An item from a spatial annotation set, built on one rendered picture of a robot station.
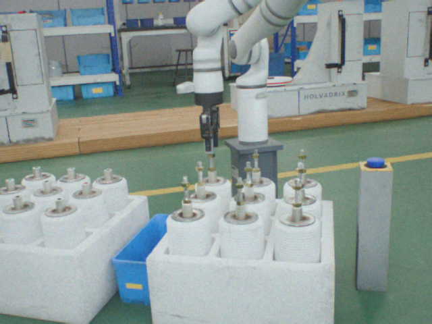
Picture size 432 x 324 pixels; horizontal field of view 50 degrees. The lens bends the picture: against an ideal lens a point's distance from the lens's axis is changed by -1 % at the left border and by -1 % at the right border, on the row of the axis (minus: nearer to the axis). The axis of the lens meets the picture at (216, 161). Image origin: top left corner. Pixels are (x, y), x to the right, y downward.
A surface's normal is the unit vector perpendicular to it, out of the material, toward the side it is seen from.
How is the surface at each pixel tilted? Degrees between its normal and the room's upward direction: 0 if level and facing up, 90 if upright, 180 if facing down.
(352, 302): 0
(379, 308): 0
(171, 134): 90
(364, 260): 90
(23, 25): 90
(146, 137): 90
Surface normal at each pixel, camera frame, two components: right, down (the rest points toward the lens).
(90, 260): 0.96, 0.03
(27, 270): -0.27, 0.27
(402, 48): -0.96, 0.12
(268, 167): 0.26, 0.25
